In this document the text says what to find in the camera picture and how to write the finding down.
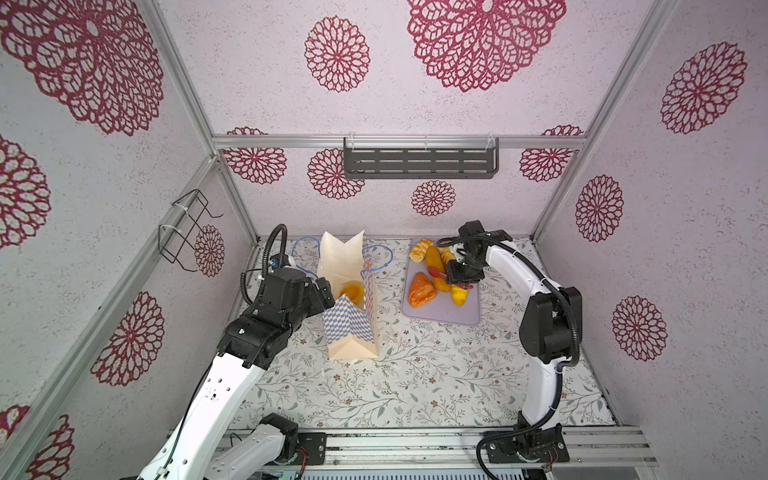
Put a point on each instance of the orange croissant pastry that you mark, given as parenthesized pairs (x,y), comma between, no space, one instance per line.
(421,291)

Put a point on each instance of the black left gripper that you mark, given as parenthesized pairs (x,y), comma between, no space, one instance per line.
(316,304)

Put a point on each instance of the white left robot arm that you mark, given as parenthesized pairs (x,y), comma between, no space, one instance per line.
(285,298)

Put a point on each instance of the striped bread roll left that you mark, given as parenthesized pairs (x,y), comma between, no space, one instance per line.
(419,250)

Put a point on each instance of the grey wall shelf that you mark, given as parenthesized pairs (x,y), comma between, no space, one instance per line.
(424,163)

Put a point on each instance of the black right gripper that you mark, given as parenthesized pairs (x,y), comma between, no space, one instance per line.
(453,277)

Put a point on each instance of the lilac plastic tray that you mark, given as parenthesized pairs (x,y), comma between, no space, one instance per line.
(442,308)

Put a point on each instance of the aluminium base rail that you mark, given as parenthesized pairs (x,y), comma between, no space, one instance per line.
(412,450)

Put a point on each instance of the black wire wall rack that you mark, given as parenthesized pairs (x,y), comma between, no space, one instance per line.
(174,238)

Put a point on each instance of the twisted bread lower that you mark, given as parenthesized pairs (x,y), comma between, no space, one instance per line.
(446,255)

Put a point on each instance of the yellow corn bread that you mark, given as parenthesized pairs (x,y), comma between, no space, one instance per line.
(459,295)

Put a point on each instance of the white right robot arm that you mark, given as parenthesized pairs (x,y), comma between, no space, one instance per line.
(550,333)

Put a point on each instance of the checkered paper bakery bag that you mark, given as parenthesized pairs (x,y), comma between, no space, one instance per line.
(350,265)

